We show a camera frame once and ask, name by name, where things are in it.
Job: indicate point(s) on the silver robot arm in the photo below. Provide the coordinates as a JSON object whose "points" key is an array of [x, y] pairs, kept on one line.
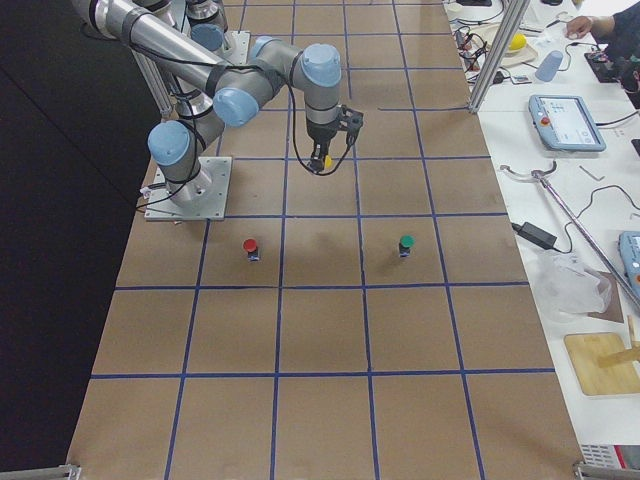
{"points": [[207, 92], [208, 23]]}

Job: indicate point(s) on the yellow fruit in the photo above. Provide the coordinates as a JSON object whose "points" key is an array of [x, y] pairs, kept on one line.
{"points": [[517, 43]]}

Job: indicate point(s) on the beige tray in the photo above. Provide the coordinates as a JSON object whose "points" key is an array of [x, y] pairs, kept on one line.
{"points": [[485, 35]]}

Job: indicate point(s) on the aluminium frame post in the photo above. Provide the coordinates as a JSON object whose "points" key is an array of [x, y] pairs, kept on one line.
{"points": [[508, 27]]}

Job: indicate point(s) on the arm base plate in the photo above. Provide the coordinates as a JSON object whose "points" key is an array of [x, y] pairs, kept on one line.
{"points": [[204, 197], [235, 46]]}

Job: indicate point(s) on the metal reacher grabber tool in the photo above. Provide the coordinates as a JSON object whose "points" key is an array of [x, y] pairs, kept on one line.
{"points": [[542, 177]]}

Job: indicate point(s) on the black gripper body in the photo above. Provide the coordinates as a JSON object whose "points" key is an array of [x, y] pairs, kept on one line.
{"points": [[318, 133]]}

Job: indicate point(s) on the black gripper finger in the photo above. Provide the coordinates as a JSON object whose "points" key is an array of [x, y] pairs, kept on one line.
{"points": [[317, 152]]}

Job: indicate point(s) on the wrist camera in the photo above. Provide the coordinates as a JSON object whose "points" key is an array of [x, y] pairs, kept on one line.
{"points": [[350, 122]]}

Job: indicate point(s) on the clear plastic bag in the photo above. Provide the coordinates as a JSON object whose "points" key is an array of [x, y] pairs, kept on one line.
{"points": [[569, 285]]}

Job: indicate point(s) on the person's hand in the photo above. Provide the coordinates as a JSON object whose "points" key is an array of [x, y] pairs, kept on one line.
{"points": [[578, 27]]}

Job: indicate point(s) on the wooden cutting board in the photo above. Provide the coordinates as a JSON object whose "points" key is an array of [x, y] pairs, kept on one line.
{"points": [[602, 364]]}

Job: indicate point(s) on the red push button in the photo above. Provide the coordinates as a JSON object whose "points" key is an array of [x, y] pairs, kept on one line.
{"points": [[251, 248]]}

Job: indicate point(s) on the blue plastic cup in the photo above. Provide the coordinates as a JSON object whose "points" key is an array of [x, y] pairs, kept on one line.
{"points": [[549, 67]]}

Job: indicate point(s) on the blue teach pendant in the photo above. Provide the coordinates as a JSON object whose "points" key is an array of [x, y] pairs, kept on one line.
{"points": [[628, 245], [564, 123]]}

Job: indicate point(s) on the black power adapter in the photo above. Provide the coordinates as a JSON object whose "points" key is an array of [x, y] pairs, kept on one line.
{"points": [[536, 235]]}

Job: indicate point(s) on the green push button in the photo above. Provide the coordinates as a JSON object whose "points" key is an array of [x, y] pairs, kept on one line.
{"points": [[405, 245]]}

